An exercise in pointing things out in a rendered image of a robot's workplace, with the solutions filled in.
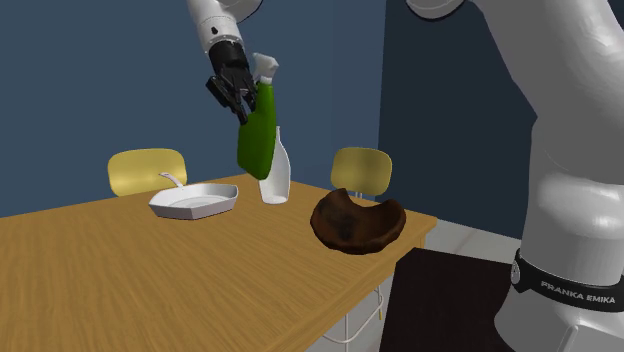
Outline green spray bottle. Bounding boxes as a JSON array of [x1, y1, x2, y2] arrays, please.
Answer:
[[236, 52, 281, 182]]

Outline dark brown wooden bowl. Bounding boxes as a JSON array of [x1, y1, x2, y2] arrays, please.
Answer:
[[309, 187, 408, 256]]

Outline white frying pan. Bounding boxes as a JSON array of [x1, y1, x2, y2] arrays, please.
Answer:
[[147, 171, 240, 221]]

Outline wooden table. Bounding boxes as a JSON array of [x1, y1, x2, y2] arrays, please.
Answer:
[[0, 172, 439, 352]]

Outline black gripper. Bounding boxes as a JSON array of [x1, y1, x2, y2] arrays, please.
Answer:
[[205, 39, 259, 126]]

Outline dark robot stand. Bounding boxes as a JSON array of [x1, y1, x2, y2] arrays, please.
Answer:
[[379, 246, 519, 352]]

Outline yellow chair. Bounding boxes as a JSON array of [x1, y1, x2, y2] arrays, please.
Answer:
[[107, 147, 189, 198], [329, 146, 394, 200]]

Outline white vase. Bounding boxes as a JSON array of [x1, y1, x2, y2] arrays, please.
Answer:
[[258, 125, 292, 205]]

